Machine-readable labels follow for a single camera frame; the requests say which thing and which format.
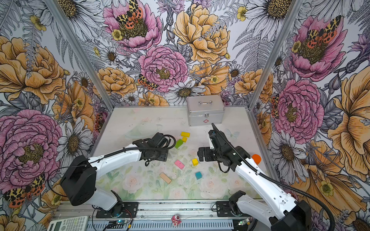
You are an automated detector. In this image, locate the green rectangular block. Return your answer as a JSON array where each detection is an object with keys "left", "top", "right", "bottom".
[{"left": 174, "top": 139, "right": 184, "bottom": 149}]

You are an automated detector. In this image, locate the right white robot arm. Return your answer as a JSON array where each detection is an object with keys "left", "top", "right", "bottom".
[{"left": 197, "top": 128, "right": 312, "bottom": 231}]

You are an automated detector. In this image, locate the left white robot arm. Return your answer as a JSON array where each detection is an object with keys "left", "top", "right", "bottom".
[{"left": 60, "top": 132, "right": 176, "bottom": 218}]

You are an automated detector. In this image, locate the yellow rectangular block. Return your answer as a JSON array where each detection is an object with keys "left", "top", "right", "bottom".
[{"left": 181, "top": 132, "right": 190, "bottom": 137}]

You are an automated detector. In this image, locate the pink rectangular block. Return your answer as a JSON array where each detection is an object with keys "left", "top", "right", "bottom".
[{"left": 174, "top": 160, "right": 185, "bottom": 169}]

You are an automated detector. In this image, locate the teal cube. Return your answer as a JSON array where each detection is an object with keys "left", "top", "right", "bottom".
[{"left": 195, "top": 172, "right": 202, "bottom": 180}]

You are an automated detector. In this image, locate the orange cup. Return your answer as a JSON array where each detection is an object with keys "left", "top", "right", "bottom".
[{"left": 251, "top": 154, "right": 262, "bottom": 165}]

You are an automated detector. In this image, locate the silver metal case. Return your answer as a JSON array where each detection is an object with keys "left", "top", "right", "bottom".
[{"left": 187, "top": 95, "right": 225, "bottom": 126}]

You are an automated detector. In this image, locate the pink toy figure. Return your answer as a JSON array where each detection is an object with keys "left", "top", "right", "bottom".
[{"left": 172, "top": 214, "right": 182, "bottom": 227}]

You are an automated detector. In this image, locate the white calculator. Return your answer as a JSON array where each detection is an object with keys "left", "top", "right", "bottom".
[{"left": 47, "top": 216, "right": 89, "bottom": 231}]

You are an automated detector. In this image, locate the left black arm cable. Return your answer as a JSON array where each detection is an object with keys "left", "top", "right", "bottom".
[{"left": 47, "top": 134, "right": 176, "bottom": 198}]

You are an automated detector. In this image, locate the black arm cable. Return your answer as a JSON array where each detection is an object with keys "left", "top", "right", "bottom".
[
  {"left": 47, "top": 134, "right": 176, "bottom": 198},
  {"left": 211, "top": 123, "right": 336, "bottom": 231}
]

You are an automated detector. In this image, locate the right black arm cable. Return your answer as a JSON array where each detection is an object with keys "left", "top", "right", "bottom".
[{"left": 211, "top": 123, "right": 336, "bottom": 231}]

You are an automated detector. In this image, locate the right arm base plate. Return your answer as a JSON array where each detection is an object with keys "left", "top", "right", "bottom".
[{"left": 215, "top": 201, "right": 250, "bottom": 217}]

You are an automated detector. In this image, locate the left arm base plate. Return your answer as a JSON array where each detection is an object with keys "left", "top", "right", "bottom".
[{"left": 96, "top": 202, "right": 139, "bottom": 218}]

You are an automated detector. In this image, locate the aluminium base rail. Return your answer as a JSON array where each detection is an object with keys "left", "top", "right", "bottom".
[{"left": 55, "top": 199, "right": 237, "bottom": 220}]

